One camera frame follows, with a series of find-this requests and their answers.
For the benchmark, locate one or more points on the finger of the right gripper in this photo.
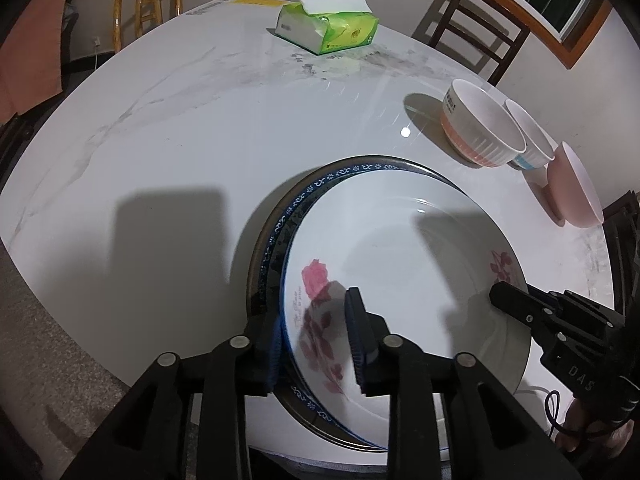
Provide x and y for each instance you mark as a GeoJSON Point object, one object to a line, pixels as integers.
{"type": "Point", "coordinates": [525, 305]}

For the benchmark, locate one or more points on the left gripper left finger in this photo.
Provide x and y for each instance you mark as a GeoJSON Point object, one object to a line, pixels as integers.
{"type": "Point", "coordinates": [243, 365]}

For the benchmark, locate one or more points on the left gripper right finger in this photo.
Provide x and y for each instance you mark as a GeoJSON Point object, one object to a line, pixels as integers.
{"type": "Point", "coordinates": [388, 363]}

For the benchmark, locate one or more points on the large blue floral plate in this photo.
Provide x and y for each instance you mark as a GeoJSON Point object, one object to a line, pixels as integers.
{"type": "Point", "coordinates": [266, 280]}

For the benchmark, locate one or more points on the white plate pink flowers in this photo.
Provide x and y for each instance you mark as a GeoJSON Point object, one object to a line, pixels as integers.
{"type": "Point", "coordinates": [423, 256]}

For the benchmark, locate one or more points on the large pink bowl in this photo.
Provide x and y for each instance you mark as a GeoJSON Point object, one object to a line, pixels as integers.
{"type": "Point", "coordinates": [570, 192]}

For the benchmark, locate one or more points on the white ribbed bowl blue base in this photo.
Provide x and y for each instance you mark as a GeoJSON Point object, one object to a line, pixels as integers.
{"type": "Point", "coordinates": [539, 151]}

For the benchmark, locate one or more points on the white ribbed bowl pink base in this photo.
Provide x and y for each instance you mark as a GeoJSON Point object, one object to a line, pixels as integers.
{"type": "Point", "coordinates": [478, 127]}

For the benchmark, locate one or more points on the person's right hand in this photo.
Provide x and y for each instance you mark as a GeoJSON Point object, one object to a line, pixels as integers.
{"type": "Point", "coordinates": [581, 430]}

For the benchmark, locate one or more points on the dark wooden chair at right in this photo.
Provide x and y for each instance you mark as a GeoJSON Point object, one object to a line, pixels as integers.
{"type": "Point", "coordinates": [621, 229]}

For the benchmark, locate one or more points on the dark wooden chair at left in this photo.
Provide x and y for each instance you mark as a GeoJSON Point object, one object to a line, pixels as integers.
{"type": "Point", "coordinates": [17, 133]}

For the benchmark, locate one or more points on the green tissue pack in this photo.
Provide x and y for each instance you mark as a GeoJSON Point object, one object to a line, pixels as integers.
{"type": "Point", "coordinates": [327, 26]}

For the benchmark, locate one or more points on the pink cloth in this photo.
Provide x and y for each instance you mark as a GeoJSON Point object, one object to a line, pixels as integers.
{"type": "Point", "coordinates": [31, 58]}

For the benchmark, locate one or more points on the yellow label at table edge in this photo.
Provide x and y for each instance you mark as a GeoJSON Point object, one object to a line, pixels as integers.
{"type": "Point", "coordinates": [261, 2]}

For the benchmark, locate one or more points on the bamboo chair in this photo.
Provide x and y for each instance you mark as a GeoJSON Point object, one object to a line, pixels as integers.
{"type": "Point", "coordinates": [146, 12]}

